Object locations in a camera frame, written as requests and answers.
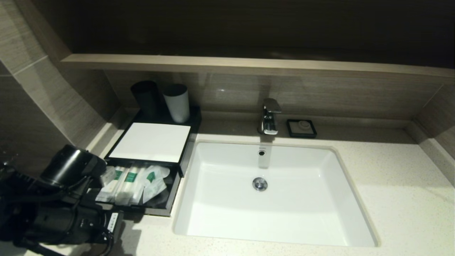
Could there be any white rectangular sink basin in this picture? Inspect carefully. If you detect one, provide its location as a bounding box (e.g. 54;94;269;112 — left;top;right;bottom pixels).
173;141;379;247

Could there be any black tumbler cup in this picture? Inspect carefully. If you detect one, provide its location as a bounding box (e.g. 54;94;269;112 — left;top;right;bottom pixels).
130;80;163;121

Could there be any black square soap dish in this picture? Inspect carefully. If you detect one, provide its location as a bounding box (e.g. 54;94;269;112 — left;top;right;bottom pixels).
286;119;317;139

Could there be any white long plain packet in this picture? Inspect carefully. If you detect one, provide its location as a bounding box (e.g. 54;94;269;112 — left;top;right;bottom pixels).
130;166;148;206

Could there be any chrome faucet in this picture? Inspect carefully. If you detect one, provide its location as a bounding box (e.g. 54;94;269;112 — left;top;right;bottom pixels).
258;98;282;135

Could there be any green white sachet packet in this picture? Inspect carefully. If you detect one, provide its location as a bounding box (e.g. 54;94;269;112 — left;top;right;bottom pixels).
141;165;171;204

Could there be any white square pad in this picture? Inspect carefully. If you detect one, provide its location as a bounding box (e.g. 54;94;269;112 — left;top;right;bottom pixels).
109;122;192;163

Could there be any wooden wall ledge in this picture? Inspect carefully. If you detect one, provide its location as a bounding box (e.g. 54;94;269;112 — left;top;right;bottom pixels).
60;53;455;79

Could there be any black drawer with metal handle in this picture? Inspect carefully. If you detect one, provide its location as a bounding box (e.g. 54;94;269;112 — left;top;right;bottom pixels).
91;160;182;217

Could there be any black storage box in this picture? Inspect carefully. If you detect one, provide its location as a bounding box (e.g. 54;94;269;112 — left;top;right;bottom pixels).
105;103;202;178

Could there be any white tumbler cup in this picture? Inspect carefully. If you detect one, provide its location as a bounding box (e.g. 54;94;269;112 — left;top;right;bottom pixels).
163;84;191;124

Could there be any chrome sink drain stopper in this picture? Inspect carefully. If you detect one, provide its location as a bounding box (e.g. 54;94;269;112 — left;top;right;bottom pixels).
252;177;268;192

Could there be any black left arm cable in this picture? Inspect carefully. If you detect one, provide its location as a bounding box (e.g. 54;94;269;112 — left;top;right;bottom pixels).
18;228;116;256

